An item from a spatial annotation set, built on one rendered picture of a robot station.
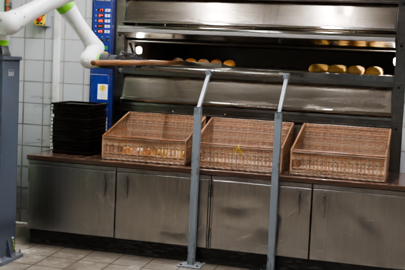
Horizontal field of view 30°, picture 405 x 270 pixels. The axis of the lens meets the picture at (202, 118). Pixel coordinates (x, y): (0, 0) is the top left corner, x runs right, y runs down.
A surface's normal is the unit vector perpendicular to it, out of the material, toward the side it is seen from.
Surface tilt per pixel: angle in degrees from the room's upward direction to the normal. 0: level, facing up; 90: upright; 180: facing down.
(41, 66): 90
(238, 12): 70
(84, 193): 90
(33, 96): 90
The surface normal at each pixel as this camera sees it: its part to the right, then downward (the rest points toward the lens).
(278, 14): -0.22, -0.28
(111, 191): -0.28, 0.06
